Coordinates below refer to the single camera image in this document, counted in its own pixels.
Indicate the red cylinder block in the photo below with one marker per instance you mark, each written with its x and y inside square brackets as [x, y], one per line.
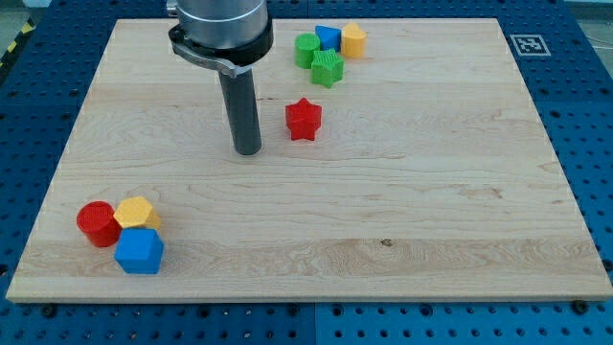
[96, 221]

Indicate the red star block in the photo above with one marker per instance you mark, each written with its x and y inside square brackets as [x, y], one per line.
[303, 119]

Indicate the blue triangular block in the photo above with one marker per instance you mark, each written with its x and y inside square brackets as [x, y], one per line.
[330, 38]

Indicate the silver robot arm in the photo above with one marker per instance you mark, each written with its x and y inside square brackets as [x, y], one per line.
[227, 36]

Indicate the yellow heart block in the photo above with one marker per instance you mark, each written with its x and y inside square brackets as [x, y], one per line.
[353, 41]

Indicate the green star block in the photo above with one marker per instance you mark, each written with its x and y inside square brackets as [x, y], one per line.
[327, 68]

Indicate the yellow hexagon block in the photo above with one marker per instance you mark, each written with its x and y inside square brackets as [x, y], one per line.
[137, 212]

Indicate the green cylinder block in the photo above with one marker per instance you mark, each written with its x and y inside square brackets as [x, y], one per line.
[305, 45]

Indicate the blue hexagon block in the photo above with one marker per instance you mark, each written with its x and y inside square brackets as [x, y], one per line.
[139, 251]

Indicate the wooden board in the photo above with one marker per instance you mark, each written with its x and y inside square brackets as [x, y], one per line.
[430, 179]

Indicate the white fiducial marker tag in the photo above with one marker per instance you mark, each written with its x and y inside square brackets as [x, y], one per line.
[530, 45]

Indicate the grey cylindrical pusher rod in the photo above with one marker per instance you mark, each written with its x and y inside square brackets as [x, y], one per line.
[241, 108]

